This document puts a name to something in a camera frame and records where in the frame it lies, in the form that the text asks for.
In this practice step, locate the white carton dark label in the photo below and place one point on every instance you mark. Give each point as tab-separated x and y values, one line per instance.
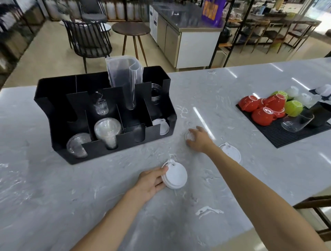
155	25
151	18

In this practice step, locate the black cup organizer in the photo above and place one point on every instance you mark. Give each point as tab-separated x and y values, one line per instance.
51	88

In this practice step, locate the person's left forearm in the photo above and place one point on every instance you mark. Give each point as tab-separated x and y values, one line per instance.
108	225

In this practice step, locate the small white round table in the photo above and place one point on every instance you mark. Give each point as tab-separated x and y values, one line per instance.
106	27

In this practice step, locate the stack of black lids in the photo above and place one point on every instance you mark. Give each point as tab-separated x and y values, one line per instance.
156	93

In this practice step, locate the small knotted clear bag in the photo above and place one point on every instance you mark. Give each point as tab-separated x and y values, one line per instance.
101	107

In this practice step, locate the black rubber mat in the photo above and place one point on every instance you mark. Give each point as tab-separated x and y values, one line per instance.
284	137

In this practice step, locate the black slatted chair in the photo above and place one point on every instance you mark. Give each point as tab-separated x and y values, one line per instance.
88	38

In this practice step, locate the roll of clear plastic sleeves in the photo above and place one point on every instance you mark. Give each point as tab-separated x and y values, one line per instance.
121	72

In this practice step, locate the wooden dining chair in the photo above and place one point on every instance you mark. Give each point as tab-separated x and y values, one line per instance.
309	24
262	22

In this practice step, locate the stainless steel counter cabinet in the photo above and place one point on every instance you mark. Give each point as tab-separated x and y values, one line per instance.
199	49

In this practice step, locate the grey cushioned chair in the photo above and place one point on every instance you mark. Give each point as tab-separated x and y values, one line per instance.
94	17

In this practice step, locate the person's left hand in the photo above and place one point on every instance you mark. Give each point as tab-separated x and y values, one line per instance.
147	183

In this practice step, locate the dark wooden stool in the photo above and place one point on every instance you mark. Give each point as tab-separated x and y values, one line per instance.
313	200

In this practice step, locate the black metal shelf rack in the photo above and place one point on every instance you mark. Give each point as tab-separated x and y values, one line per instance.
222	33

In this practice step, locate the person's right hand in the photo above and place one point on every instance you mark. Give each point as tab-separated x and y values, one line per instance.
203	141

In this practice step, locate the black container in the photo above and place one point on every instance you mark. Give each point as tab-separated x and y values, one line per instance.
320	115

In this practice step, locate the round wooden side table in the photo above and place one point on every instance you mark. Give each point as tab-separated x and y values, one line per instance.
132	28

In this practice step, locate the stack of white lids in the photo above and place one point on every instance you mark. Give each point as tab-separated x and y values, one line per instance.
163	126

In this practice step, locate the person's right forearm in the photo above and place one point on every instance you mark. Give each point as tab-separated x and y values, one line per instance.
258	201

